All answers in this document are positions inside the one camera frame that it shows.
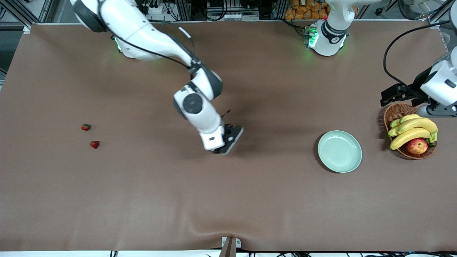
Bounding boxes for red yellow apple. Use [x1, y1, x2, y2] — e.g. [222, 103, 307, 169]
[406, 138, 428, 155]

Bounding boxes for brown wicker basket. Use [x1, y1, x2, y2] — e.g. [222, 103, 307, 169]
[383, 103, 437, 160]

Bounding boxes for pale green round plate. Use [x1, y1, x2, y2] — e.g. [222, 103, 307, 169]
[317, 130, 362, 173]

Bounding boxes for brown table mat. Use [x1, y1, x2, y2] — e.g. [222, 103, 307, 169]
[0, 21, 457, 252]

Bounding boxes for aluminium frame post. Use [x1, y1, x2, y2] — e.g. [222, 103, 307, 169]
[427, 0, 457, 30]
[175, 0, 192, 21]
[4, 0, 33, 30]
[272, 0, 288, 20]

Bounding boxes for metal clamp bracket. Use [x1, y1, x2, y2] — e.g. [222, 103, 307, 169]
[219, 236, 242, 257]

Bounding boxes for white power strip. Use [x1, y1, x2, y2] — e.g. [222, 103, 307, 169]
[143, 3, 165, 15]

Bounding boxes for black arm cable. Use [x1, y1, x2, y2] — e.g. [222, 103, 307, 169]
[98, 0, 197, 74]
[383, 19, 457, 87]

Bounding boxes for yellow banana bunch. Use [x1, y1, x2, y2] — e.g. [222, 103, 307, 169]
[388, 114, 438, 151]

